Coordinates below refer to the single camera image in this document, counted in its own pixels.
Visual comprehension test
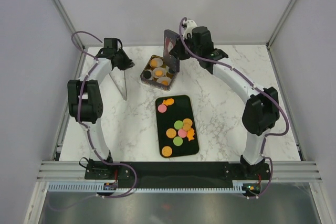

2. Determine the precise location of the green round cookie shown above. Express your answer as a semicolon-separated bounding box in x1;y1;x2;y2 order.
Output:
174;120;183;130
173;136;183;146

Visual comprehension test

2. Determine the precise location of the orange fish cookie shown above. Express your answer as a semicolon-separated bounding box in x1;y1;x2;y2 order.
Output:
162;98;175;106
186;128;195;142

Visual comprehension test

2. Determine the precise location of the green round cookie lower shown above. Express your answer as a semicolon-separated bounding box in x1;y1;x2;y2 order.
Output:
173;136;183;146

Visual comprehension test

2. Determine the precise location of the square cookie tin box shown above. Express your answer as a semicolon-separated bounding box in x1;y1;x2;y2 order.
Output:
140;55;180;91

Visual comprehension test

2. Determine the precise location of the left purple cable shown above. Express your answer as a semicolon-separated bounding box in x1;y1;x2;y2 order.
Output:
72;30;139;198

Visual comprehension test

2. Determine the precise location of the green round cookie upper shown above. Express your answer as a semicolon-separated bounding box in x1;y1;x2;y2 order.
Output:
174;120;183;130

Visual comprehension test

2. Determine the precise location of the orange cookie in tin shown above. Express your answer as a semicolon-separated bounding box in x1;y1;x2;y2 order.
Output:
150;59;158;68

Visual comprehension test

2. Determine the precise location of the pink round cookie upper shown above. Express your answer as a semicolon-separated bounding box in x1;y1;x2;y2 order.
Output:
158;104;167;113

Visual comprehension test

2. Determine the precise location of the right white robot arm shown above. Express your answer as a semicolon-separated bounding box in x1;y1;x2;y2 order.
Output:
170;25;280;179

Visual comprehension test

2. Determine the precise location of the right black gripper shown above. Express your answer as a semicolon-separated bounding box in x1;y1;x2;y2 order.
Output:
169;34;201;61

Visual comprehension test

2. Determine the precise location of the pink round cookie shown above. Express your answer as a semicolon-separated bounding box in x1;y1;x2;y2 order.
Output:
177;129;187;138
158;104;167;113

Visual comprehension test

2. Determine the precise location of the black rectangular tray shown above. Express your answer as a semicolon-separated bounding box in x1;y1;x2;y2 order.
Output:
155;95;200;158

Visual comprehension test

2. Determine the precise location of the gold tin lid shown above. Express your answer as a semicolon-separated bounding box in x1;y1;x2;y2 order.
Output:
163;29;181;73

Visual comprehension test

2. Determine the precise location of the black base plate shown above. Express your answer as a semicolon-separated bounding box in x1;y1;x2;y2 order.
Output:
85;161;270;188

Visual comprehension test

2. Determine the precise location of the dotted orange cookie bottom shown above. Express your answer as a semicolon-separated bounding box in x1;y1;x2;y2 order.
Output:
161;146;173;158

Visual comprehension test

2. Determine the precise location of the dotted tan cookie upper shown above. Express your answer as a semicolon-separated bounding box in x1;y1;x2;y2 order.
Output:
183;118;193;127

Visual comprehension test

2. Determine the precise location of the dotted tan cookie middle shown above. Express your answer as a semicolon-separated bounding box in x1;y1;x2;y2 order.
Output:
166;128;177;138

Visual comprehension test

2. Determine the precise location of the tan leaf cookie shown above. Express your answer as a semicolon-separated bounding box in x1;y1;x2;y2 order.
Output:
182;124;192;132

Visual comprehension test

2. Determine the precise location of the orange round cookie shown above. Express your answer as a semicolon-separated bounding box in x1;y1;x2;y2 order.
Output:
155;70;163;77

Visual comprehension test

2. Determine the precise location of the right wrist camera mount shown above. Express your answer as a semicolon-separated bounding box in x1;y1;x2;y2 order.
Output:
182;19;197;39

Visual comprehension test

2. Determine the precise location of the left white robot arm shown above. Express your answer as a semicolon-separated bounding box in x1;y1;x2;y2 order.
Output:
67;38;134;179

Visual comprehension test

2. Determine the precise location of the orange fish cookie upper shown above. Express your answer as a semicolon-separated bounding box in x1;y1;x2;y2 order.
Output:
162;98;175;106

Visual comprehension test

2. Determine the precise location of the pink round cookie lower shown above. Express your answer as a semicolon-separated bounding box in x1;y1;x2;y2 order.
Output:
177;129;187;138

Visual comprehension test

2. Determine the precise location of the grey slotted cable duct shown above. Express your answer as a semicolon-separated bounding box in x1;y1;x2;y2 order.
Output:
47;181;247;194

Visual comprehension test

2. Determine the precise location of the orange fish cookie lower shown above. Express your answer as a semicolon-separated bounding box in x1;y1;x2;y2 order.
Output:
186;128;195;142

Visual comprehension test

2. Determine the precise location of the dotted tan cookie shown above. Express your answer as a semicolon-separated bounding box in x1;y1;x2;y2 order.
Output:
183;118;193;127
166;128;177;138

